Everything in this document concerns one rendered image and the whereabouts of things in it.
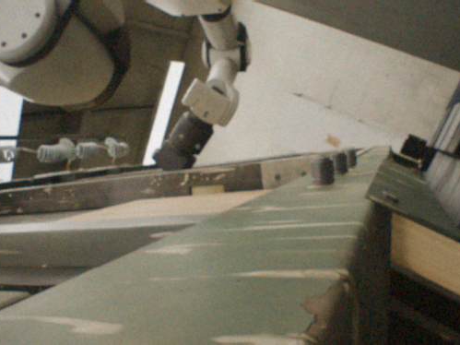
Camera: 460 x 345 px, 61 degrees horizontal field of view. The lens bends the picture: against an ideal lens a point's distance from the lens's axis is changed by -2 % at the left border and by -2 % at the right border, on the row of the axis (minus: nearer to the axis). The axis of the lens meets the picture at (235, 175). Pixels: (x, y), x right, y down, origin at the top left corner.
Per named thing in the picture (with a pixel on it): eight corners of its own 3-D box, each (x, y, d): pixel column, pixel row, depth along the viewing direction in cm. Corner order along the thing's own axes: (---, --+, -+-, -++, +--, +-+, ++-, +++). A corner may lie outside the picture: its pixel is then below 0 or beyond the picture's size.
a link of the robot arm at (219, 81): (236, 113, 93) (243, 89, 103) (203, 92, 91) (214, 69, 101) (221, 133, 97) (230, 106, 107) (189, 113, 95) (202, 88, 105)
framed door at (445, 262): (567, 360, 88) (572, 352, 88) (344, 246, 104) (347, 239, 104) (484, 252, 171) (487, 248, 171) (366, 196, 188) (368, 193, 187)
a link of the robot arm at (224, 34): (209, 36, 120) (190, -9, 99) (253, 34, 118) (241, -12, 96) (207, 72, 118) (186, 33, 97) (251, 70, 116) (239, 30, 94)
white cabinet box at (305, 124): (472, 169, 387) (287, 92, 449) (443, 219, 407) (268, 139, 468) (465, 160, 442) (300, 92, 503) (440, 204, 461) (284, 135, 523)
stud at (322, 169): (334, 185, 41) (331, 157, 41) (310, 187, 42) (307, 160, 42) (336, 183, 43) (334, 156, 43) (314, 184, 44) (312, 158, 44)
